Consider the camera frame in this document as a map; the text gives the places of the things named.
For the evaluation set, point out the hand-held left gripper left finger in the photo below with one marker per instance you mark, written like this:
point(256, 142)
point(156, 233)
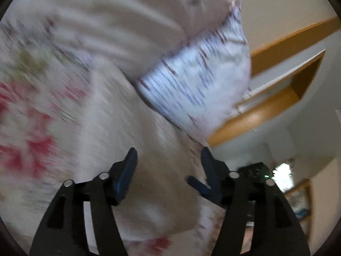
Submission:
point(126, 176)

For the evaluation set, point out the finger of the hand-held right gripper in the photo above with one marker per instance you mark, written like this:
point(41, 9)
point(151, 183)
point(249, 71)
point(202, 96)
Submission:
point(198, 185)

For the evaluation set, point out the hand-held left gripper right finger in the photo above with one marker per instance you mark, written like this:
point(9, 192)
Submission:
point(210, 176)

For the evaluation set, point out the wooden headboard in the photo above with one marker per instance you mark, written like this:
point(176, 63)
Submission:
point(253, 120)

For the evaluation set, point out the blue floral pillow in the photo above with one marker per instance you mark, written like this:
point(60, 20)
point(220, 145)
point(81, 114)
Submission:
point(199, 85)

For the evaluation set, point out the floral bedsheet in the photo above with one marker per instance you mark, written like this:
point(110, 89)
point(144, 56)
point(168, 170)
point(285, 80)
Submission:
point(32, 128)

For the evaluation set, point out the white pink floral pillow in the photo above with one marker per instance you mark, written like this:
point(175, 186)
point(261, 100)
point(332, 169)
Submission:
point(120, 18)

